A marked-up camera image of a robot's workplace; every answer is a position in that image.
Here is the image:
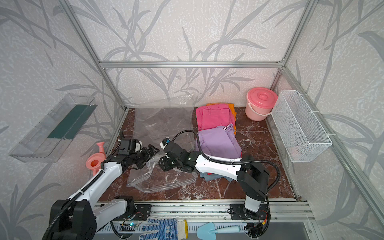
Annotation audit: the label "clear plastic vacuum bag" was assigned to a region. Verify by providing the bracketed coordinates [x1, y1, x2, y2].
[125, 95, 199, 194]

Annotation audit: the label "red garment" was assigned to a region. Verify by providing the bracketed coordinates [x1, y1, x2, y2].
[209, 149, 242, 159]

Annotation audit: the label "blue towel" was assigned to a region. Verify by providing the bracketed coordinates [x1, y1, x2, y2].
[200, 173, 233, 182]

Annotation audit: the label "lilac garment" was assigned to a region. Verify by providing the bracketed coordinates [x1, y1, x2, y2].
[198, 124, 242, 155]

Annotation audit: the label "pink garment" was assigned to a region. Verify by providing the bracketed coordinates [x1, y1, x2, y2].
[196, 103, 237, 131]

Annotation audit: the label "orange trousers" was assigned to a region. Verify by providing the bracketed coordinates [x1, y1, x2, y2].
[206, 102, 238, 136]

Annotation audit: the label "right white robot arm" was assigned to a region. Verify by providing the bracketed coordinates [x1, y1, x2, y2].
[158, 130, 281, 221]

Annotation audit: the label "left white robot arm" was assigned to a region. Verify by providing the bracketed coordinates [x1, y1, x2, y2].
[42, 139, 160, 240]

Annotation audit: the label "pink watering can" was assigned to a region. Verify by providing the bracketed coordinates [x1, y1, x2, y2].
[86, 142, 106, 176]

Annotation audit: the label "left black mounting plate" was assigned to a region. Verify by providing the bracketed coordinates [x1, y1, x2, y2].
[129, 204, 152, 221]

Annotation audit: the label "black mounting plate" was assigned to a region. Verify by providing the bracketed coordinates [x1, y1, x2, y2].
[129, 204, 152, 221]
[228, 203, 271, 222]

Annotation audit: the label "blue dotted work glove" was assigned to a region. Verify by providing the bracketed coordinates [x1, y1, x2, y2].
[139, 218, 189, 240]

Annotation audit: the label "light blue toy shovel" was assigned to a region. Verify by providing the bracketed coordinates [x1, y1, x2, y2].
[197, 223, 241, 240]

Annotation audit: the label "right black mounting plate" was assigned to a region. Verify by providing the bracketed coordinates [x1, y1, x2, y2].
[228, 203, 271, 222]

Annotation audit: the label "pink lidded bucket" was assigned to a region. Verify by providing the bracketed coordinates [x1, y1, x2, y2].
[245, 87, 278, 122]

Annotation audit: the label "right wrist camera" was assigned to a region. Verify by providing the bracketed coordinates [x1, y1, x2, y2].
[160, 138, 171, 149]

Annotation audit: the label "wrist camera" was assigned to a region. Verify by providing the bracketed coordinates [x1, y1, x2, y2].
[132, 139, 142, 153]
[160, 138, 171, 149]

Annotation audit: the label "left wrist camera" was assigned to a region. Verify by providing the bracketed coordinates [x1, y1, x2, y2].
[132, 139, 142, 153]

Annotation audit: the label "clear plastic wall shelf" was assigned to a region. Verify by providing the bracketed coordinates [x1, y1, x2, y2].
[9, 94, 98, 163]

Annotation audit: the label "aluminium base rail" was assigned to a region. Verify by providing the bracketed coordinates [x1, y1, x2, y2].
[114, 199, 315, 223]

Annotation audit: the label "white wire mesh basket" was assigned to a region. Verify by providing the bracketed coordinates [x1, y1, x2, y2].
[272, 90, 333, 163]

